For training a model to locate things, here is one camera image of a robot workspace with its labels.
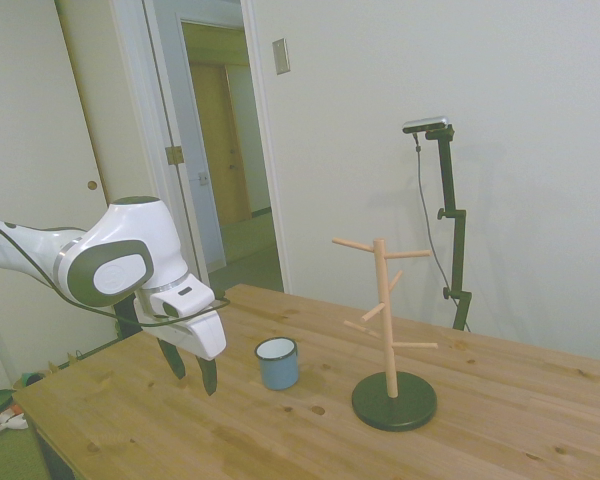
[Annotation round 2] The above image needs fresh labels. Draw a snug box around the grey camera on stand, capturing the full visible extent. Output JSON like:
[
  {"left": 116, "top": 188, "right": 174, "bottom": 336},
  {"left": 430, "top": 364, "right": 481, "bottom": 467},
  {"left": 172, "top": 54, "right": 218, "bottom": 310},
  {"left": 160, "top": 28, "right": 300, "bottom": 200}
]
[{"left": 402, "top": 115, "right": 452, "bottom": 136}]

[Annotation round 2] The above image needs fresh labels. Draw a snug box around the black camera stand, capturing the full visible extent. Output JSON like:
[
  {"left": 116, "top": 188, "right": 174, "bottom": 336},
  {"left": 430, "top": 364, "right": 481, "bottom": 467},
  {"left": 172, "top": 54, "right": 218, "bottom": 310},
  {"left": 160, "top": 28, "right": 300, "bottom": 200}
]
[{"left": 423, "top": 127, "right": 474, "bottom": 332}]

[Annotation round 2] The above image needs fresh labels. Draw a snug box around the metal wall plate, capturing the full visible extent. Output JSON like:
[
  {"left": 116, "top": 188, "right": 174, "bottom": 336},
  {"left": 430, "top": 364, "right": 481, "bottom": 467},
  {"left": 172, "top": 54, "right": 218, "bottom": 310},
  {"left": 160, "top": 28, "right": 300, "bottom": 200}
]
[{"left": 271, "top": 38, "right": 292, "bottom": 77}]

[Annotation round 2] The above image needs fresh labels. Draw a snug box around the white floor tool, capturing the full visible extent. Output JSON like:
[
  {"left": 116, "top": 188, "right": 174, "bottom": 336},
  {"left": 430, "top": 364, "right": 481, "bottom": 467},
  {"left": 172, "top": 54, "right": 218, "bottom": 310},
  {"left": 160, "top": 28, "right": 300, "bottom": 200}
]
[{"left": 0, "top": 408, "right": 30, "bottom": 442}]

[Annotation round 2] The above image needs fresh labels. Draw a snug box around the black floor heater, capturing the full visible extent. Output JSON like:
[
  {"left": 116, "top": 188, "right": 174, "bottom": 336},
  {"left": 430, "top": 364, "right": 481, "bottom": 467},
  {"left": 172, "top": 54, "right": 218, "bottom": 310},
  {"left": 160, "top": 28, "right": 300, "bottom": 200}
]
[{"left": 112, "top": 294, "right": 144, "bottom": 344}]

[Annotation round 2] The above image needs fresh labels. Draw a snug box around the white open door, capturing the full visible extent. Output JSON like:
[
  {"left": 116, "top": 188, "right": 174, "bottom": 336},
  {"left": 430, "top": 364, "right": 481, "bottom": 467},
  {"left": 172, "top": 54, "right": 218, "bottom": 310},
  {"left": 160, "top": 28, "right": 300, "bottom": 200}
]
[{"left": 142, "top": 0, "right": 214, "bottom": 297}]

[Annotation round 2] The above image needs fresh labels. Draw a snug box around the wooden hallway door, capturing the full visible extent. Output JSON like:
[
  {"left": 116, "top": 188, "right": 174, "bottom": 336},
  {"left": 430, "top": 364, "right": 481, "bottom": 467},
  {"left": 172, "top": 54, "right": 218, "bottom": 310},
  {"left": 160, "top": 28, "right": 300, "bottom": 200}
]
[{"left": 189, "top": 61, "right": 254, "bottom": 227}]

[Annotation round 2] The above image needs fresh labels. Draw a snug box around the wooden mug tree black base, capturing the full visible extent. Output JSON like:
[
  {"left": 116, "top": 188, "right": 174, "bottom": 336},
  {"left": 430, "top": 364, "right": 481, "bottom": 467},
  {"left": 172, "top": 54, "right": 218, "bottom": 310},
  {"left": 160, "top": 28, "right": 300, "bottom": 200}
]
[{"left": 331, "top": 236, "right": 439, "bottom": 434}]

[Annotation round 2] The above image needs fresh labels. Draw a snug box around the blue enamel mug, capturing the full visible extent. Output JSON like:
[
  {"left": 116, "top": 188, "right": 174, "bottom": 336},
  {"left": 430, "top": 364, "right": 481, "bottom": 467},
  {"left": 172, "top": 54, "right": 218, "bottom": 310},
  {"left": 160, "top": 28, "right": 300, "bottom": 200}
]
[{"left": 254, "top": 337, "right": 300, "bottom": 392}]

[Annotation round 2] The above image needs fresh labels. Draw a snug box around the white sliding closet door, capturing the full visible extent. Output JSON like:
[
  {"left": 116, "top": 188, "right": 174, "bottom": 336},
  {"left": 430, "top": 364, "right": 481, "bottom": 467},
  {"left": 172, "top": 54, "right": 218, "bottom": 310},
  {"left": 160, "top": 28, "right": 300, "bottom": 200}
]
[{"left": 53, "top": 0, "right": 174, "bottom": 221}]

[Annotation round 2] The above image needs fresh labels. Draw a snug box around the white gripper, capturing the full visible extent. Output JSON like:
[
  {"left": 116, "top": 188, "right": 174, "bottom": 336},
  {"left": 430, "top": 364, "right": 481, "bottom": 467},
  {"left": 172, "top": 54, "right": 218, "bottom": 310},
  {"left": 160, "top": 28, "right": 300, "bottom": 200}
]
[{"left": 134, "top": 295, "right": 229, "bottom": 398}]

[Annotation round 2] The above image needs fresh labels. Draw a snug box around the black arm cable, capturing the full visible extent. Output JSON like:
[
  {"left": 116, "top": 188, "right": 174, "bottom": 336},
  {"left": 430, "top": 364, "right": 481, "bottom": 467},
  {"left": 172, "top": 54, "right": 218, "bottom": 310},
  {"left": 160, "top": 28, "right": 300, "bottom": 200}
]
[{"left": 0, "top": 215, "right": 232, "bottom": 331}]

